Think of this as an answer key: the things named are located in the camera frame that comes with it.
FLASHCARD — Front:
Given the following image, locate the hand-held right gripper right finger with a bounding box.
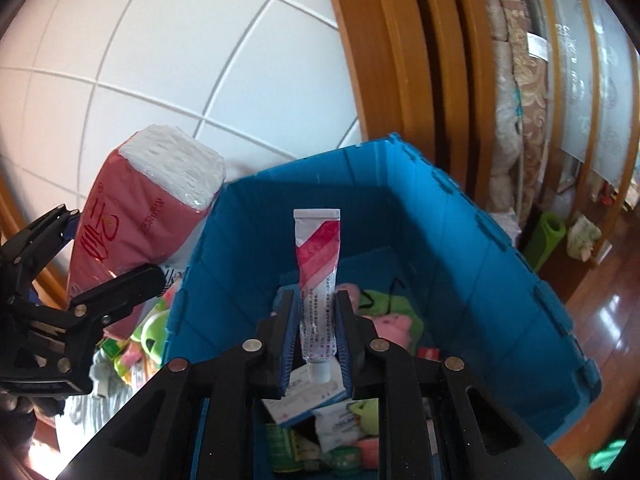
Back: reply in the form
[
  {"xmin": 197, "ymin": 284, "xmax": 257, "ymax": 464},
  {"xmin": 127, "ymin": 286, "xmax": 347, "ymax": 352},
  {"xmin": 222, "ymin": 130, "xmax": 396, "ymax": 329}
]
[{"xmin": 334, "ymin": 290, "xmax": 576, "ymax": 480}]

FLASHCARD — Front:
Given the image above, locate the green cloth pouch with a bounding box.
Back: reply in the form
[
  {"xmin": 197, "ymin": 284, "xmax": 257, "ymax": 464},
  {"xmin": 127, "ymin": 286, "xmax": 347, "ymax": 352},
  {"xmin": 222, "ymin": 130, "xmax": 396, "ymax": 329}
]
[{"xmin": 357, "ymin": 277, "xmax": 416, "ymax": 318}]

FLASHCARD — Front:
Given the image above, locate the grey furry plush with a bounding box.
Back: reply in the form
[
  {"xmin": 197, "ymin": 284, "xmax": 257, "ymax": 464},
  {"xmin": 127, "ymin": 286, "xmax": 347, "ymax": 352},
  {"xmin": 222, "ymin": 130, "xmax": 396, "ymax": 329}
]
[{"xmin": 90, "ymin": 350, "xmax": 123, "ymax": 396}]

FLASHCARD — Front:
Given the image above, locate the green medicine box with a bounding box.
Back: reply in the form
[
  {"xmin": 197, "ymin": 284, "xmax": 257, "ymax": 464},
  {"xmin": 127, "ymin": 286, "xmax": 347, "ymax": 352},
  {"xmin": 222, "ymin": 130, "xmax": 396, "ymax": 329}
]
[{"xmin": 100, "ymin": 337, "xmax": 126, "ymax": 361}]

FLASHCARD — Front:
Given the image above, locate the white pink striped ointment tube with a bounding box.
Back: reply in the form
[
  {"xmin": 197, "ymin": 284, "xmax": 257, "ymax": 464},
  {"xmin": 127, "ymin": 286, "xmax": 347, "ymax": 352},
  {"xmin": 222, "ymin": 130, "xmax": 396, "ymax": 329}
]
[{"xmin": 292, "ymin": 207, "xmax": 342, "ymax": 383}]

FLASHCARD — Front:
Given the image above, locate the wooden door frame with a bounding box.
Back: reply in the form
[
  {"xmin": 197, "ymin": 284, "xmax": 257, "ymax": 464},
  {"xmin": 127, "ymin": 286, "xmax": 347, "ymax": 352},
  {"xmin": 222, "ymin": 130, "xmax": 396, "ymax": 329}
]
[
  {"xmin": 0, "ymin": 165, "xmax": 71, "ymax": 308},
  {"xmin": 320, "ymin": 0, "xmax": 501, "ymax": 201}
]

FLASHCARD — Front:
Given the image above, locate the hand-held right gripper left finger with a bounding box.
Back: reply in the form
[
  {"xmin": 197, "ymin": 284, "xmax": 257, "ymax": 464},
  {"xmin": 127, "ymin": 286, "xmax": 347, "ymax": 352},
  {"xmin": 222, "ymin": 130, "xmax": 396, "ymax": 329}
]
[{"xmin": 62, "ymin": 290, "xmax": 301, "ymax": 480}]

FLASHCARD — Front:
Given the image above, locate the white blue medicine box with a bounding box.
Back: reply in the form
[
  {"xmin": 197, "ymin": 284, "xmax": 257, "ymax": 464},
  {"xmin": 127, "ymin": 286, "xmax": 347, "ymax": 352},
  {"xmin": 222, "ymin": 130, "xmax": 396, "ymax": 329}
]
[{"xmin": 261, "ymin": 362, "xmax": 348, "ymax": 428}]

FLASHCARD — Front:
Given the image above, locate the frosted glass door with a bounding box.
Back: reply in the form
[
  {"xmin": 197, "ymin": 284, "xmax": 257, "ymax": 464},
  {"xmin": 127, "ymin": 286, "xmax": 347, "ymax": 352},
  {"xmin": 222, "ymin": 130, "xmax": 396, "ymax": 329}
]
[{"xmin": 540, "ymin": 0, "xmax": 640, "ymax": 201}]

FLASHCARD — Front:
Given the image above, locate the white wet wipes pack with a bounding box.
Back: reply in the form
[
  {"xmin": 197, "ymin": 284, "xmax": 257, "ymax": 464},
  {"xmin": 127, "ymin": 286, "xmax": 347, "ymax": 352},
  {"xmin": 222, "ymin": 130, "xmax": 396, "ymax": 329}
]
[{"xmin": 314, "ymin": 402, "xmax": 366, "ymax": 453}]

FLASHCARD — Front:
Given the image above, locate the small green frog plush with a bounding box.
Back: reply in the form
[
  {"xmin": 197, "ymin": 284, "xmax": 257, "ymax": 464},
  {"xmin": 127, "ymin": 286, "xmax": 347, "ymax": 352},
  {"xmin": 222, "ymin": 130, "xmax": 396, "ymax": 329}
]
[{"xmin": 347, "ymin": 399, "xmax": 383, "ymax": 436}]

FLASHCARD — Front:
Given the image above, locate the pig plush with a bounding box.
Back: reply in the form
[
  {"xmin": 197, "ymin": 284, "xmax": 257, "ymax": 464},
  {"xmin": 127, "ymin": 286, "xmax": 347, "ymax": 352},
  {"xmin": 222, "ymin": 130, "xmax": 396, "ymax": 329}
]
[{"xmin": 335, "ymin": 282, "xmax": 362, "ymax": 313}]

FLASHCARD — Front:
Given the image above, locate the cream cloth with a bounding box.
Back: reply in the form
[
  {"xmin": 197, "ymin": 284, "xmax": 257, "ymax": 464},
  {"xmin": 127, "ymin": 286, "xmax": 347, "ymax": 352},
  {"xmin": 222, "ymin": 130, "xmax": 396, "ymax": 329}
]
[{"xmin": 566, "ymin": 215, "xmax": 603, "ymax": 262}]

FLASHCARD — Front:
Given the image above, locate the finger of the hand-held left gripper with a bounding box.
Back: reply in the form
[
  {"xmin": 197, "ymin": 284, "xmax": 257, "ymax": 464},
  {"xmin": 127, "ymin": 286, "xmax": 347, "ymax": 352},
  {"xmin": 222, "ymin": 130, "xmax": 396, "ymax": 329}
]
[
  {"xmin": 67, "ymin": 263, "xmax": 168, "ymax": 333},
  {"xmin": 0, "ymin": 203, "xmax": 81, "ymax": 301}
]

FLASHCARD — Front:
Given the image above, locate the rolled patterned carpet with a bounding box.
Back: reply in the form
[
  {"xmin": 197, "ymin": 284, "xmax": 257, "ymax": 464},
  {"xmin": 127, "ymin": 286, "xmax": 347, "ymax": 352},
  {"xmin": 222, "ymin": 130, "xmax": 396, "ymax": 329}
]
[{"xmin": 482, "ymin": 0, "xmax": 551, "ymax": 221}]

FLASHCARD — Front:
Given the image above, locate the large green frog plush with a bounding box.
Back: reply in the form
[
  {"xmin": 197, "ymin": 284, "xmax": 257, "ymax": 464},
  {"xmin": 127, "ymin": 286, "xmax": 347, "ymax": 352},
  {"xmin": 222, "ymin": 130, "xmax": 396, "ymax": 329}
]
[{"xmin": 132, "ymin": 307, "xmax": 173, "ymax": 366}]

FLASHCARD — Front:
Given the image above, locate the green rolled yoga mat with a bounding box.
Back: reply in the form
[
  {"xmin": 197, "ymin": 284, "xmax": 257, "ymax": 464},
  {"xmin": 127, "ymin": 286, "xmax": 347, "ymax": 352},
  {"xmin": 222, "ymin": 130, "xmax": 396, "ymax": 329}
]
[{"xmin": 522, "ymin": 211, "xmax": 567, "ymax": 273}]

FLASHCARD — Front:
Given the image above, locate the pink plastic pack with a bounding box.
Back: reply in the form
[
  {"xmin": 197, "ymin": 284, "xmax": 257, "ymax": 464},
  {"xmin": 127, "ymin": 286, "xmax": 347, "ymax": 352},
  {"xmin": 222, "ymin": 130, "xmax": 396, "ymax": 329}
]
[{"xmin": 357, "ymin": 435, "xmax": 383, "ymax": 468}]

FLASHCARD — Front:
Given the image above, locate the small pink plush toy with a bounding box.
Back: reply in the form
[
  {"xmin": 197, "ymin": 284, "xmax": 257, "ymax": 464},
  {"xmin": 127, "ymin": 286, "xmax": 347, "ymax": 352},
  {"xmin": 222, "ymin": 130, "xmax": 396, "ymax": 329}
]
[{"xmin": 372, "ymin": 312, "xmax": 425, "ymax": 356}]

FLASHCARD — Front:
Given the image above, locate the green jar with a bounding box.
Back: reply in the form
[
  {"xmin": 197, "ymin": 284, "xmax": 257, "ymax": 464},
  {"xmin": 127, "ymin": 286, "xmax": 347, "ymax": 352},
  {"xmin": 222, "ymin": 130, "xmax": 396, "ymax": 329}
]
[{"xmin": 327, "ymin": 447, "xmax": 362, "ymax": 478}]

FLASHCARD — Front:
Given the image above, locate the brown bottle with green label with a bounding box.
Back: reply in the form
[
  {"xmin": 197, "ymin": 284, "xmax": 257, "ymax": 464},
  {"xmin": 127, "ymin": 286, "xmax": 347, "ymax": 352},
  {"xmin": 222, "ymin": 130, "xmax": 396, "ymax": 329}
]
[{"xmin": 265, "ymin": 422, "xmax": 306, "ymax": 473}]

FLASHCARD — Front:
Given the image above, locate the green cloth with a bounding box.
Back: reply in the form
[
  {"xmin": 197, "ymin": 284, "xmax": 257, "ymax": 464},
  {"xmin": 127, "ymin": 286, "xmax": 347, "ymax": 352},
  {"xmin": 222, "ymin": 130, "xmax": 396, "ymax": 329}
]
[{"xmin": 587, "ymin": 437, "xmax": 631, "ymax": 473}]

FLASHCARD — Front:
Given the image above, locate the blue plastic storage box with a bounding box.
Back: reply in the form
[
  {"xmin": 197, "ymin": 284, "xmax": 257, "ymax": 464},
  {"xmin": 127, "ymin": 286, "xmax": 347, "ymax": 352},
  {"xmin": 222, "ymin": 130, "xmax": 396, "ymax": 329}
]
[{"xmin": 165, "ymin": 132, "xmax": 601, "ymax": 480}]

